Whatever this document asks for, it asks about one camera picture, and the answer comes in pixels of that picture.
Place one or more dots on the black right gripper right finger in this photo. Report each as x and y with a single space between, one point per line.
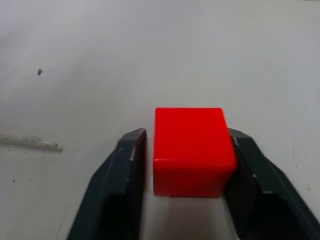
270 200

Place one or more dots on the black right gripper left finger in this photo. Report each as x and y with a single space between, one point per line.
117 187

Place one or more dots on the red cube block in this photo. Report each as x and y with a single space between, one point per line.
191 152

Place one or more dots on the white lace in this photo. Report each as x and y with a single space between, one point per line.
27 140

